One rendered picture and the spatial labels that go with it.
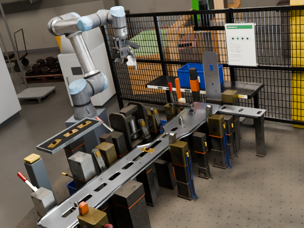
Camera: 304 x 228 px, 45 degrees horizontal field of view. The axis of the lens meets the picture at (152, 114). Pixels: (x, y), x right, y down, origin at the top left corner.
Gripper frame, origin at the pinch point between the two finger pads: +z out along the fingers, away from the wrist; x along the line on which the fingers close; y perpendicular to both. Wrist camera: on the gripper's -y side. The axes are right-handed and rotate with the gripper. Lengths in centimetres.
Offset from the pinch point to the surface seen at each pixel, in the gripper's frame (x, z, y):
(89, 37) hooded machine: -286, 51, -141
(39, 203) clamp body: 23, 38, 78
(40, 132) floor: -286, 157, -36
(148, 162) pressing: 35, 39, 22
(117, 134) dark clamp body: 7.5, 32.2, 20.2
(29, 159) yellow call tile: 2, 26, 70
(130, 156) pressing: 22, 39, 24
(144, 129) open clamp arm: 10.5, 35.5, 3.0
